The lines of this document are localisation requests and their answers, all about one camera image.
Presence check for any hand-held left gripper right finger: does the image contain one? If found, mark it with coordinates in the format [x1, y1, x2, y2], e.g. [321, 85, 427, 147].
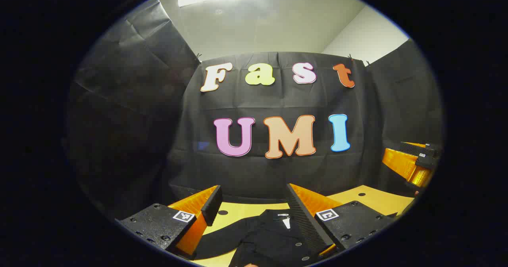
[286, 183, 397, 259]

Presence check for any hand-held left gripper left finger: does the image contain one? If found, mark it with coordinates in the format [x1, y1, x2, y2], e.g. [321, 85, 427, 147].
[115, 185, 223, 259]

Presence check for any black buttoned garment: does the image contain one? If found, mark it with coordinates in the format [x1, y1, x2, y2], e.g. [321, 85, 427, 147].
[192, 209, 338, 267]

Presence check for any black backdrop cloth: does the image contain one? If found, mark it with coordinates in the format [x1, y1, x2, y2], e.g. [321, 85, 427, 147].
[65, 0, 443, 220]

